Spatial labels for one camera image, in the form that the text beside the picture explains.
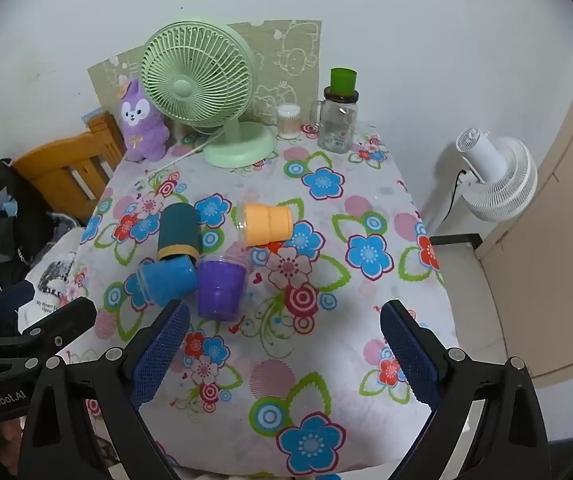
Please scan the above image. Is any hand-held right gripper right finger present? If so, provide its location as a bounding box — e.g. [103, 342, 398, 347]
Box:
[379, 299, 552, 480]

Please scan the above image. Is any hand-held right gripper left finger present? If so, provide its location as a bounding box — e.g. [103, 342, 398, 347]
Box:
[16, 299, 192, 480]

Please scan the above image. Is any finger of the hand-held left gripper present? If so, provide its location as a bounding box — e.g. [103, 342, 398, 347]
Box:
[20, 296, 98, 357]

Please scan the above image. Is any blue cup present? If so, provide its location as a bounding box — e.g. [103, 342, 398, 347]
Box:
[135, 255, 200, 307]

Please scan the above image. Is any purple cup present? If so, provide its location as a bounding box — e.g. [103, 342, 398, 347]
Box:
[196, 254, 247, 321]

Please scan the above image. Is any dark teal cup yellow band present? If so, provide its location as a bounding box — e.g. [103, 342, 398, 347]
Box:
[156, 203, 202, 262]

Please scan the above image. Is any orange cup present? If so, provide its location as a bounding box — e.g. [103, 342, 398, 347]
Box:
[235, 202, 295, 248]

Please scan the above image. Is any green cup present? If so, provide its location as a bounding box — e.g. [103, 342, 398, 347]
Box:
[330, 67, 359, 96]

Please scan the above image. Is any person's left hand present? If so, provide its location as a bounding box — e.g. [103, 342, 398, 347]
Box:
[0, 417, 28, 467]

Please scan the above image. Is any white printed shirt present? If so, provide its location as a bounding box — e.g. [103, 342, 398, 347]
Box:
[16, 230, 90, 333]

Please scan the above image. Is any floral tablecloth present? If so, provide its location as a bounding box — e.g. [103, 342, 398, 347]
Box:
[64, 122, 460, 478]

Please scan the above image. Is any dark clothes pile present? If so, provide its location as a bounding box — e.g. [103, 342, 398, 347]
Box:
[0, 158, 70, 306]

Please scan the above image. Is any wooden chair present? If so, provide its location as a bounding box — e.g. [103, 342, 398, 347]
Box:
[11, 112, 127, 226]

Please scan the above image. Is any white floor fan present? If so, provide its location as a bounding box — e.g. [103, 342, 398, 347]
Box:
[455, 127, 538, 223]

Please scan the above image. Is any purple plush toy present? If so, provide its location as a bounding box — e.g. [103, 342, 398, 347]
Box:
[118, 78, 170, 163]

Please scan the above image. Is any clear cotton swab container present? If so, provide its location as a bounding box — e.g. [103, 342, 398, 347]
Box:
[276, 103, 301, 140]

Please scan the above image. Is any green desk fan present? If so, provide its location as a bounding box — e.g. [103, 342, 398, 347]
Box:
[140, 21, 278, 169]

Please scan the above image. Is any beige cartoon print board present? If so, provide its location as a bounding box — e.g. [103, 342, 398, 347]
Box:
[88, 20, 323, 128]

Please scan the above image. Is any black metal frame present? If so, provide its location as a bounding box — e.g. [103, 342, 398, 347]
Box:
[429, 232, 483, 261]

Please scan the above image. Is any black fan cable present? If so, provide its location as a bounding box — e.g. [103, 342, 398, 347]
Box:
[441, 169, 468, 224]

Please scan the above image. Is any white fan cable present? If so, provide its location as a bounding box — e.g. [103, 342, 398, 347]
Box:
[144, 132, 227, 181]

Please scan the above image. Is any glass jar with handle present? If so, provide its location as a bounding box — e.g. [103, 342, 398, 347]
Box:
[311, 86, 360, 153]

